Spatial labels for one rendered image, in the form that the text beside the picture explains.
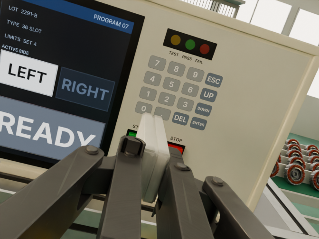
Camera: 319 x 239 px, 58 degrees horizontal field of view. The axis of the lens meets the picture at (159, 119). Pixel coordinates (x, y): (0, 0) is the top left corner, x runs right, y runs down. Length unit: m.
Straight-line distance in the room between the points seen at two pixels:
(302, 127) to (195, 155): 7.67
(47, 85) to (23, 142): 0.06
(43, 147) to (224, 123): 0.18
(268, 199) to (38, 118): 0.33
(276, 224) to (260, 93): 0.18
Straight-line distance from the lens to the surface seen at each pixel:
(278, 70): 0.30
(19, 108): 0.30
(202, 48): 0.27
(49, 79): 0.28
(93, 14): 0.27
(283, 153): 2.09
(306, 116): 7.90
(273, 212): 0.43
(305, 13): 7.45
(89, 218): 0.30
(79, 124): 0.29
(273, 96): 0.30
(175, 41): 0.27
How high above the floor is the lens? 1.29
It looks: 16 degrees down
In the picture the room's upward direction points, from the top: 17 degrees clockwise
